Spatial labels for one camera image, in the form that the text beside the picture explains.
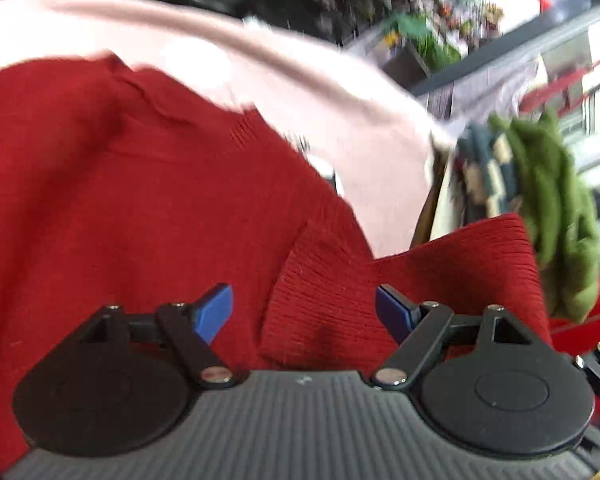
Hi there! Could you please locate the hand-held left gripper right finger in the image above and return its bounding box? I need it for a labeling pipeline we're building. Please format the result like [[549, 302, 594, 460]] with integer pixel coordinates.
[[371, 284, 543, 392]]

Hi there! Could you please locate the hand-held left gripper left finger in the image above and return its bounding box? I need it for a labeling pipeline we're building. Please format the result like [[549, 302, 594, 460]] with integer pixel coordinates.
[[77, 283, 248, 390]]

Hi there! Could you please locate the red knit sweater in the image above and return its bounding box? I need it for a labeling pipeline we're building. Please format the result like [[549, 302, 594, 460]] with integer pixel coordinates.
[[0, 55, 553, 476]]

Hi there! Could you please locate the checkered cloth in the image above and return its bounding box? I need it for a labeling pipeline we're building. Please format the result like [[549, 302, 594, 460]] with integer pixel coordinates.
[[452, 122, 523, 226]]

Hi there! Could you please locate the green cloth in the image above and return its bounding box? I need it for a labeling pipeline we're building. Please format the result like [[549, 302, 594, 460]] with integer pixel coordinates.
[[487, 110, 600, 323]]

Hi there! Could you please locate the pink dotted blanket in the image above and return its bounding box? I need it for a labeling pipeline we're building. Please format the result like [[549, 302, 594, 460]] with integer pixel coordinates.
[[0, 0, 461, 261]]

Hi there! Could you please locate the green plant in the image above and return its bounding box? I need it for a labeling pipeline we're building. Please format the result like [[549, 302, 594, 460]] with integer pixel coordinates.
[[384, 12, 462, 72]]

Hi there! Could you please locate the red basket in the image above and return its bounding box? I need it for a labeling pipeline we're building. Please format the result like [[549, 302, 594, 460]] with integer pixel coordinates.
[[520, 57, 600, 116]]

